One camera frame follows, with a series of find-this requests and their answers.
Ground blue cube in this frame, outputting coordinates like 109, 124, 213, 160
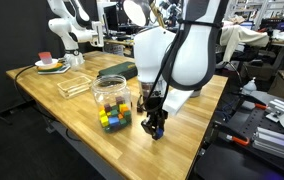
155, 128, 164, 139

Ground clear jar of blocks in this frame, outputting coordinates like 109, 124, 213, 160
92, 75, 132, 133

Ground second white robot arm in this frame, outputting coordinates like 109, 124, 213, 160
47, 0, 104, 67

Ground clear plastic tray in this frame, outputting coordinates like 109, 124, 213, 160
57, 76, 92, 99

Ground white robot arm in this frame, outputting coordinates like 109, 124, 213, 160
134, 0, 229, 140

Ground orange handled clamp centre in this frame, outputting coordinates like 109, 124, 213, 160
213, 121, 250, 146

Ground dark green flat case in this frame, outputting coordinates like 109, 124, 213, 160
98, 61, 138, 80

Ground plate stack with pink cup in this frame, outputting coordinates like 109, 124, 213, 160
35, 51, 70, 74

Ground black pegboard panel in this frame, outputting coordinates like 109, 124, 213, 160
193, 109, 284, 180

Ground grey desk lamp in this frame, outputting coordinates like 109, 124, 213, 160
123, 0, 165, 27

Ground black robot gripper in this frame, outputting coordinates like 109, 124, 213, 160
141, 109, 168, 140

